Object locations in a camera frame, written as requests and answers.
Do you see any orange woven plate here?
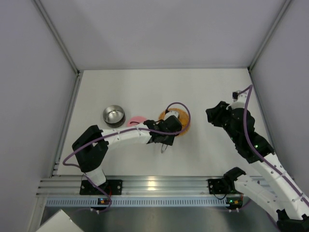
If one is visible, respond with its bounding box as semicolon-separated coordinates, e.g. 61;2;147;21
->
168;108;191;136

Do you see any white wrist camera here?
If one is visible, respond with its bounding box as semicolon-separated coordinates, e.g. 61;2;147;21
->
164;110;179;120
230;89;249;109

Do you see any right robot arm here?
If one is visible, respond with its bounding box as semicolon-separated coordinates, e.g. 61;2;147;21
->
206;100;309;232

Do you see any aluminium rail base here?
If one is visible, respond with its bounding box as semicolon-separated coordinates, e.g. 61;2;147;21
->
36;175;273;196

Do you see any slotted cable duct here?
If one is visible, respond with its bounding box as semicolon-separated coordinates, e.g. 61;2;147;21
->
45;196;241;207

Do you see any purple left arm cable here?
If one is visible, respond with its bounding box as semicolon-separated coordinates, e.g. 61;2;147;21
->
62;102;191;213

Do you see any steel bowl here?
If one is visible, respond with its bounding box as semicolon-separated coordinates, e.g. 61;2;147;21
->
102;105;126;128

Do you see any pink round lid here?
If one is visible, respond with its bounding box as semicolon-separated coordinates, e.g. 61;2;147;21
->
126;116;147;127

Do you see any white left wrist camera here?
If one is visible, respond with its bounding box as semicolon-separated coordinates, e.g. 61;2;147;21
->
164;110;179;120

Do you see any white box corner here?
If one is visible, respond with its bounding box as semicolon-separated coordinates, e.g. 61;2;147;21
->
37;210;83;232

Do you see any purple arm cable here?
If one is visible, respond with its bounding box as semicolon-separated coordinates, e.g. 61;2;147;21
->
236;85;309;208
62;102;191;213

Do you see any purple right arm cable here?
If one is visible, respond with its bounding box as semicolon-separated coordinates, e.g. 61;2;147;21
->
236;85;309;208

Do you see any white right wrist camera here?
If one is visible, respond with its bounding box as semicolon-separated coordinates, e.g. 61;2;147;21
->
230;89;249;109

